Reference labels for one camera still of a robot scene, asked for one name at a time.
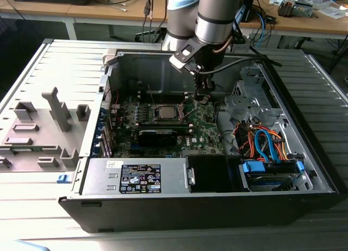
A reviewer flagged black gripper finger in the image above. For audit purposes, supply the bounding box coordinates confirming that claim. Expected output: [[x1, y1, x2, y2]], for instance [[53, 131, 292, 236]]
[[195, 78, 217, 101]]

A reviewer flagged metal socket cover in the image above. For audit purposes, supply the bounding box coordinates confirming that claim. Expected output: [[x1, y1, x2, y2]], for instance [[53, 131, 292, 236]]
[[179, 96, 201, 120]]

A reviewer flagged silver CPU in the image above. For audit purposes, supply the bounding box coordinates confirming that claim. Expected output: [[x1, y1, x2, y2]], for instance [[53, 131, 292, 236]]
[[158, 104, 178, 119]]

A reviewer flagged CPU socket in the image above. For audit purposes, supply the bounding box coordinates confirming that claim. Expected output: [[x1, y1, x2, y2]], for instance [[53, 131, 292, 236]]
[[152, 102, 187, 124]]

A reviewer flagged copper CPU cooler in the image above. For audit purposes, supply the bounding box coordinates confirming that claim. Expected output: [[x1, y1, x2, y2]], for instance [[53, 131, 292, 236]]
[[277, 0, 294, 18]]

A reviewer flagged green motherboard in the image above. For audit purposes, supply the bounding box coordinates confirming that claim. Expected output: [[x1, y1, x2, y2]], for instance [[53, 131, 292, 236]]
[[111, 92, 226, 158]]

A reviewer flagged silver disk bay cage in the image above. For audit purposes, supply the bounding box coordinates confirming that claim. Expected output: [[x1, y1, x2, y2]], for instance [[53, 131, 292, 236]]
[[224, 65, 286, 127]]

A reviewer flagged black desktop stand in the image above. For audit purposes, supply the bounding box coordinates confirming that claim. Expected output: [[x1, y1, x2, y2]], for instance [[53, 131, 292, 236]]
[[240, 0, 257, 23]]

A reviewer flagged black graphics card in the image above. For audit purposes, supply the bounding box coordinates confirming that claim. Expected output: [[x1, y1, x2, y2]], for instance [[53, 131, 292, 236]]
[[137, 128, 178, 148]]

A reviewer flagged black chair base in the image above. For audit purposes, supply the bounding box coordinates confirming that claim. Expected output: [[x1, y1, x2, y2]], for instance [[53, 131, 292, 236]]
[[135, 28, 164, 44]]

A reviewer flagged black fan shroud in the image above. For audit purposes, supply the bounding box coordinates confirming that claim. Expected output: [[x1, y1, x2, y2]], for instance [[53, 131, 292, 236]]
[[187, 154, 243, 193]]

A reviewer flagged silver drive unit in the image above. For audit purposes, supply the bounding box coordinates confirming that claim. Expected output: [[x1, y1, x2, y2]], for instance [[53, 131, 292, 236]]
[[292, 0, 316, 18]]

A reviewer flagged hard disk blue carrier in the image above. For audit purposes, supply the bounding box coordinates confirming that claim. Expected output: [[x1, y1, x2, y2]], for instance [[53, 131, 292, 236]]
[[239, 158, 307, 193]]

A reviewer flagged black PC case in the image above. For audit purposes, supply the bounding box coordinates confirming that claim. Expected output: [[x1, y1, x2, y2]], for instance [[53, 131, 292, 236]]
[[58, 48, 340, 234]]

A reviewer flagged clear plastic bag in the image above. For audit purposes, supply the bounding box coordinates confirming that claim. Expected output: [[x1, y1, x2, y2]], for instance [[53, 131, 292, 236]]
[[316, 5, 348, 20]]

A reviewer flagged wooden desk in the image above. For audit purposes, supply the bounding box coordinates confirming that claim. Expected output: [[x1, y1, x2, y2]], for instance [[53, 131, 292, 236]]
[[0, 0, 348, 36]]

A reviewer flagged silver power supply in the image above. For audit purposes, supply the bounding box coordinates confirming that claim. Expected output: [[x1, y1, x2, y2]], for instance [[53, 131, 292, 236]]
[[80, 157, 196, 196]]

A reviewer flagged grey parts rack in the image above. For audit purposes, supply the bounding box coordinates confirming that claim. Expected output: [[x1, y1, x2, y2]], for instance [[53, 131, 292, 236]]
[[0, 86, 92, 173]]

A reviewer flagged pale blue rounded object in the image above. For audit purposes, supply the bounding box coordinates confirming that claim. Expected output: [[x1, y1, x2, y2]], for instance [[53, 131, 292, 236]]
[[0, 239, 51, 251]]

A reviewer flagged black camera cable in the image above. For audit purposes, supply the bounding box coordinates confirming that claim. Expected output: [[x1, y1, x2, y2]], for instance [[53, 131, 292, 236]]
[[201, 47, 283, 74]]

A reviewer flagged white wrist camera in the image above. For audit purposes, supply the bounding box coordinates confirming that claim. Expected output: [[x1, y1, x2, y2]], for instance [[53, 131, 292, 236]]
[[169, 43, 203, 72]]

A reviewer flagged dark grey wrist camera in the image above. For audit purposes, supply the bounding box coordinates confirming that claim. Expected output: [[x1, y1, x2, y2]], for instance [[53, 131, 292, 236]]
[[231, 33, 250, 48]]

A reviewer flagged thin blue cable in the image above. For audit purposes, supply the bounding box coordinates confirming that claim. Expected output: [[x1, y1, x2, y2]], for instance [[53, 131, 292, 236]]
[[255, 10, 274, 48]]

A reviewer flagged blue wire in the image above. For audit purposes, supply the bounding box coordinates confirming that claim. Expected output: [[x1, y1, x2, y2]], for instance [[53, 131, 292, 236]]
[[255, 127, 281, 164]]

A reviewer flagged orange wire bundle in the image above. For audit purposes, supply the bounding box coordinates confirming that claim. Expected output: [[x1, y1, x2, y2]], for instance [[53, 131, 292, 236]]
[[233, 120, 292, 162]]

